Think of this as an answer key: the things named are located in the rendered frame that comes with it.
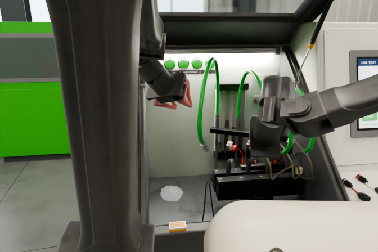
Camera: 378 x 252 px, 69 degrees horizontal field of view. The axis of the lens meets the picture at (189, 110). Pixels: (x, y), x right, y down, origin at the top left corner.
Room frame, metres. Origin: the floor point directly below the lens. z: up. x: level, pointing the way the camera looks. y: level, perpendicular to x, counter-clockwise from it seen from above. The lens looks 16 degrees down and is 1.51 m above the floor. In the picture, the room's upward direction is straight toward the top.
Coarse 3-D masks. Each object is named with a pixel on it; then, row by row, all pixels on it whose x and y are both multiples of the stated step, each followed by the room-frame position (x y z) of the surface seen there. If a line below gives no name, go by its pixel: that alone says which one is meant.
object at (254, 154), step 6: (252, 120) 0.64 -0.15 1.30; (252, 126) 0.63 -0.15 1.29; (252, 132) 0.62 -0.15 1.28; (252, 138) 0.61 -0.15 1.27; (258, 138) 0.58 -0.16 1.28; (264, 138) 0.56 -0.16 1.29; (270, 138) 0.55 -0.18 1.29; (276, 138) 0.57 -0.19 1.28; (252, 144) 0.60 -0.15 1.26; (258, 144) 0.59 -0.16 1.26; (264, 144) 0.58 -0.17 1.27; (270, 144) 0.58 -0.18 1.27; (276, 144) 0.59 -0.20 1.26; (252, 150) 0.59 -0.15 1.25; (258, 150) 0.59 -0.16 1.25; (264, 150) 0.59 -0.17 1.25; (270, 150) 0.58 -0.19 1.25; (276, 150) 0.58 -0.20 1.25; (252, 156) 0.59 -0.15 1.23; (258, 156) 0.58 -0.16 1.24; (264, 156) 0.58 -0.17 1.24; (270, 156) 0.57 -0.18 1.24; (276, 156) 0.57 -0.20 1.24
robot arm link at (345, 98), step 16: (368, 80) 0.47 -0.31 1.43; (304, 96) 0.51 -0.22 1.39; (320, 96) 0.50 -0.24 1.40; (336, 96) 0.48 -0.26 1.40; (352, 96) 0.47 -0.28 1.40; (368, 96) 0.45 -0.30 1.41; (320, 112) 0.47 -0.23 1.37; (336, 112) 0.46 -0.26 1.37; (352, 112) 0.46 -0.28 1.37; (368, 112) 0.46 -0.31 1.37; (304, 128) 0.49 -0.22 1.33; (320, 128) 0.49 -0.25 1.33
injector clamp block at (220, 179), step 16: (224, 176) 0.97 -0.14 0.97; (240, 176) 0.95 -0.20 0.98; (256, 176) 0.95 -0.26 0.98; (288, 176) 0.95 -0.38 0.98; (304, 176) 0.95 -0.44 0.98; (224, 192) 0.91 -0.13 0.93; (240, 192) 0.92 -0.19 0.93; (256, 192) 0.92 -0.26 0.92; (272, 192) 0.93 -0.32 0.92; (288, 192) 0.94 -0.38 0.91
